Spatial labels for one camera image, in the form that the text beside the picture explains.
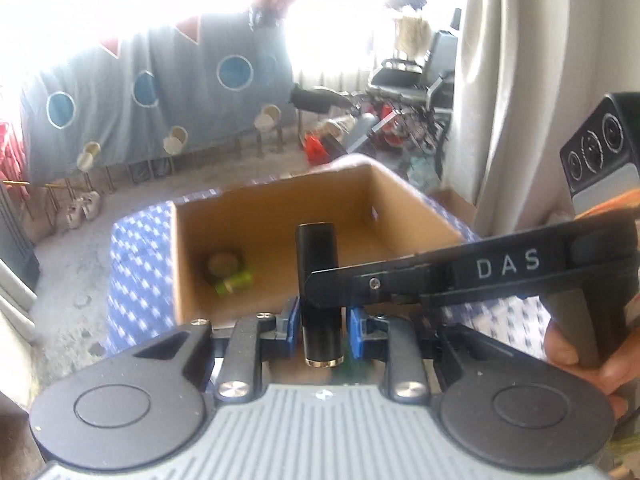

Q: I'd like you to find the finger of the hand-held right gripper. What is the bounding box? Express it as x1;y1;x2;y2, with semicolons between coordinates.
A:
304;251;455;309

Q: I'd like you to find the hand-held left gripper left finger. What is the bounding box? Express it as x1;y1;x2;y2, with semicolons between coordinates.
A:
132;297;302;404

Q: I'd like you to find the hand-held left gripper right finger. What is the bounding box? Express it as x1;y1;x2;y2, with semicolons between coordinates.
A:
347;305;503;404

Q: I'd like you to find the black cylinder bottle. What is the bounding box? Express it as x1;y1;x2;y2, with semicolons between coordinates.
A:
296;222;346;368

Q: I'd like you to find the cardboard box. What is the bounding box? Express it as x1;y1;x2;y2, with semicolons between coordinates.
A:
170;162;468;328

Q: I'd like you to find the person's right hand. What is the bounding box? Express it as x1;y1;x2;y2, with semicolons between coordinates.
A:
544;319;630;422

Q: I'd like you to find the green tube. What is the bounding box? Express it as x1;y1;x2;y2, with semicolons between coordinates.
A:
216;270;256;295

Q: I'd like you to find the round tin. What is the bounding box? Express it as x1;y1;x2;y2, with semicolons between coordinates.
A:
206;251;245;283

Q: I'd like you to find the red plastic object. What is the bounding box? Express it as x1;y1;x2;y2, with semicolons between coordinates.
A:
304;132;332;165

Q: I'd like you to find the blue star-print blanket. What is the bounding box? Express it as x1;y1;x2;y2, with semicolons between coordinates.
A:
105;187;551;361

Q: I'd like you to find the cream curtain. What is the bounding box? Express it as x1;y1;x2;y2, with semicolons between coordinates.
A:
442;0;640;241

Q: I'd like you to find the black padded seat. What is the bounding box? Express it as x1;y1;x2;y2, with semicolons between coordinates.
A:
291;85;351;114

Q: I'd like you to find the wheelchair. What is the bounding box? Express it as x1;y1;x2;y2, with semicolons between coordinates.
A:
367;7;463;123

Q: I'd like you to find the grey sheet with blue circles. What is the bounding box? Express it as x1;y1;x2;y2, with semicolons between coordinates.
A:
20;7;297;176

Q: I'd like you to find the dark grey cabinet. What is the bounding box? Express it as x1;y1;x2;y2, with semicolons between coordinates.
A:
0;180;42;297

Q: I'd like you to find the red cloth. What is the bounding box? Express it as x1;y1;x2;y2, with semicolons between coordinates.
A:
0;120;32;187

